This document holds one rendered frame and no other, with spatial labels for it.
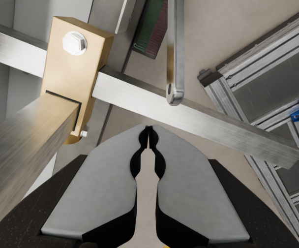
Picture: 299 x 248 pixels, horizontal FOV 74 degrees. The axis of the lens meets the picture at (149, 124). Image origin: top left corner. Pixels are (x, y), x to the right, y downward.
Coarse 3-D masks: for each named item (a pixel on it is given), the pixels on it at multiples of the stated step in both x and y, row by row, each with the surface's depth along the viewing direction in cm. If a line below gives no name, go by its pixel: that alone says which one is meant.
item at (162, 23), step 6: (162, 6) 31; (162, 12) 32; (162, 18) 32; (156, 24) 32; (162, 24) 32; (156, 30) 33; (162, 30) 33; (156, 36) 33; (162, 36) 33; (150, 42) 34; (156, 42) 34; (150, 48) 34; (156, 48) 34; (150, 54) 35
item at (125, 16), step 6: (126, 0) 23; (132, 0) 27; (126, 6) 24; (132, 6) 29; (126, 12) 26; (120, 18) 23; (126, 18) 28; (120, 24) 24; (126, 24) 30; (120, 30) 26
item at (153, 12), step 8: (152, 0) 31; (160, 0) 31; (152, 8) 31; (152, 16) 32; (144, 24) 32; (152, 24) 32; (144, 32) 33; (144, 40) 34; (136, 48) 34; (144, 48) 34
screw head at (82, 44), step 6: (66, 36) 17; (72, 36) 17; (78, 36) 18; (66, 42) 17; (72, 42) 17; (78, 42) 17; (84, 42) 18; (66, 48) 18; (72, 48) 18; (78, 48) 18; (84, 48) 19; (72, 54) 18; (78, 54) 19
